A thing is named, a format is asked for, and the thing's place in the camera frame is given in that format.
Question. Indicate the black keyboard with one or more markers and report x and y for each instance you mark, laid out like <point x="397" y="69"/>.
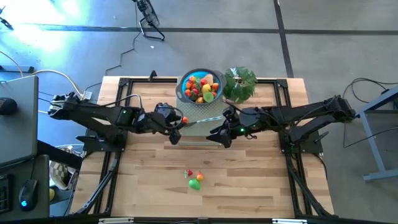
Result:
<point x="4" y="196"/>

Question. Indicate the black aluminium table frame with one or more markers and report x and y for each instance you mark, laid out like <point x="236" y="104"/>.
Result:
<point x="281" y="83"/>

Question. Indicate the silver table knife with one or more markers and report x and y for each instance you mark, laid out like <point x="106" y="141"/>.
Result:
<point x="205" y="120"/>

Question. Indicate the blue grey table frame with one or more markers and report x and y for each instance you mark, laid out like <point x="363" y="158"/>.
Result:
<point x="375" y="146"/>

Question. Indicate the black clamp mount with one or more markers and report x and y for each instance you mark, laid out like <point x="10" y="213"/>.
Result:
<point x="152" y="76"/>

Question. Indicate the silver metal bracket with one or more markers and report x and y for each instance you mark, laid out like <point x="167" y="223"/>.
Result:
<point x="116" y="221"/>
<point x="290" y="221"/>

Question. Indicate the blue collapsible colander bowl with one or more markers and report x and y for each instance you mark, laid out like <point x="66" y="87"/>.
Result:
<point x="183" y="93"/>

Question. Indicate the small yellow object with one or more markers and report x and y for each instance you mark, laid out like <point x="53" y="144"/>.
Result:
<point x="51" y="194"/>

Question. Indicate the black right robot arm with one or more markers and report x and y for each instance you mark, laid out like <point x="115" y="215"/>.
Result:
<point x="311" y="115"/>

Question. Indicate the grey floor bar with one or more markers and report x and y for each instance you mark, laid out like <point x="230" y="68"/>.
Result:
<point x="18" y="69"/>

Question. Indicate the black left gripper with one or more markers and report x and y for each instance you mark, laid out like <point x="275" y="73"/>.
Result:
<point x="163" y="115"/>

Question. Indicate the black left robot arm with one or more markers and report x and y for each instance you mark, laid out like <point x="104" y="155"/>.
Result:
<point x="93" y="113"/>

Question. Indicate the pointed yellow toy lemon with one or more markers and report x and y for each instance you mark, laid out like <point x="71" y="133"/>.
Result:
<point x="206" y="88"/>

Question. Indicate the grey desk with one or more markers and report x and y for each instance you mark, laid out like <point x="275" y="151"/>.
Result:
<point x="18" y="133"/>

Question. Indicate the orange yellow toy pear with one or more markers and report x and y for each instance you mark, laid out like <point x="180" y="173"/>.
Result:
<point x="200" y="176"/>

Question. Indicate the small orange toy fruit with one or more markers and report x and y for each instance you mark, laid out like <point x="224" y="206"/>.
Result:
<point x="191" y="79"/>
<point x="200" y="100"/>

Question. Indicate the potted green plant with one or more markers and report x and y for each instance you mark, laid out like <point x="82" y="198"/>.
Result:
<point x="239" y="87"/>

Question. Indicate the red toy tomato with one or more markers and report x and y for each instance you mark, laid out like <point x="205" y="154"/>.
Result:
<point x="185" y="119"/>

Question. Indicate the toy kiwi half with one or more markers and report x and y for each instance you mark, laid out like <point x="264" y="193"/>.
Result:
<point x="208" y="97"/>

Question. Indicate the black round device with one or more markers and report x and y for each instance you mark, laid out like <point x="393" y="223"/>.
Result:
<point x="7" y="106"/>

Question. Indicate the orange toy peach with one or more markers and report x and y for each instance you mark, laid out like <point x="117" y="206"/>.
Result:
<point x="188" y="84"/>

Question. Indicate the black computer mouse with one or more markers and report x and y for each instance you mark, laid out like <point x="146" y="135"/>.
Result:
<point x="28" y="193"/>

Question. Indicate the red orange toy persimmon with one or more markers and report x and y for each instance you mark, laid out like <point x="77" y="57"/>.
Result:
<point x="203" y="81"/>

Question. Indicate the beige checkered cushion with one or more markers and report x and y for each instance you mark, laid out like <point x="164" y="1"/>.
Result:
<point x="60" y="174"/>

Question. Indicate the red toy apple half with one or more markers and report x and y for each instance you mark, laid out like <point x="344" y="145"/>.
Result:
<point x="209" y="79"/>

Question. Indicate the black tripod leg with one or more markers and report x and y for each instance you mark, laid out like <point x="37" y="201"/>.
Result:
<point x="6" y="23"/>

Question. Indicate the black floor fan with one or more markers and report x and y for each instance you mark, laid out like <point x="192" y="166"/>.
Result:
<point x="149" y="14"/>

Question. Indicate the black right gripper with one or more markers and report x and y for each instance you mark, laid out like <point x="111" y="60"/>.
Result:
<point x="245" y="123"/>

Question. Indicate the red orange toy fruit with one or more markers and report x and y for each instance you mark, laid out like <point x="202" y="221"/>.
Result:
<point x="215" y="86"/>

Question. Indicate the black desk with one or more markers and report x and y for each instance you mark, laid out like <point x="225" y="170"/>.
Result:
<point x="40" y="174"/>

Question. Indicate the green toy pear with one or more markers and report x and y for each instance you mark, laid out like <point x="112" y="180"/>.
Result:
<point x="194" y="183"/>

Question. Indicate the grey power adapter box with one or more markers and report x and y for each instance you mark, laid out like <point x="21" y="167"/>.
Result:
<point x="87" y="95"/>

